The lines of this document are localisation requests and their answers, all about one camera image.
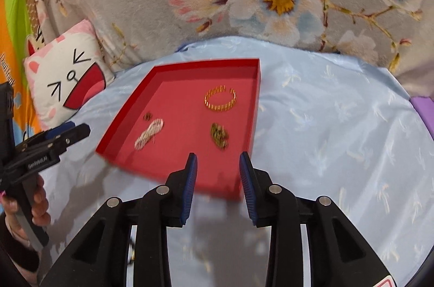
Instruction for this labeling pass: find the purple pad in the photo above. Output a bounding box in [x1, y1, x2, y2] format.
[410, 96, 434, 135]

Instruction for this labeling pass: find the light blue palm-print sheet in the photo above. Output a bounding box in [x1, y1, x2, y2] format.
[37, 36, 434, 287]

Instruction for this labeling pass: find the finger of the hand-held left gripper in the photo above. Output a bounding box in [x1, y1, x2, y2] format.
[43, 122, 76, 138]
[21, 123, 91, 156]

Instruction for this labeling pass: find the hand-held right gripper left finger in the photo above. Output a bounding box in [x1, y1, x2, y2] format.
[40, 152, 198, 287]

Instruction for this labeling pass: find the gold chain-link bracelet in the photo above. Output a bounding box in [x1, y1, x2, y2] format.
[204, 87, 237, 112]

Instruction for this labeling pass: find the dark gold carved ornament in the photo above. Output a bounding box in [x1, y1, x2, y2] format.
[210, 123, 230, 149]

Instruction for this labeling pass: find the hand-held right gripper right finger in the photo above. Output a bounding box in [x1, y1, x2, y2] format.
[239, 152, 395, 287]

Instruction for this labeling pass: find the person's left hand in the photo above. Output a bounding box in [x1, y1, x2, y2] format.
[0, 175, 49, 242]

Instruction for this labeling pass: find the white pearl bracelet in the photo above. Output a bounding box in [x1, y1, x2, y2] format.
[135, 118, 165, 150]

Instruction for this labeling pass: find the red jewelry box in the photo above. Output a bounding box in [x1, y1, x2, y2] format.
[95, 58, 262, 201]

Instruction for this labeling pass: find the white cat face pillow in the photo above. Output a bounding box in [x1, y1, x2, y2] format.
[23, 19, 116, 131]

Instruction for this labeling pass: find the person's left forearm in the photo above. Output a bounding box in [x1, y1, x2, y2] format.
[0, 212, 40, 276]

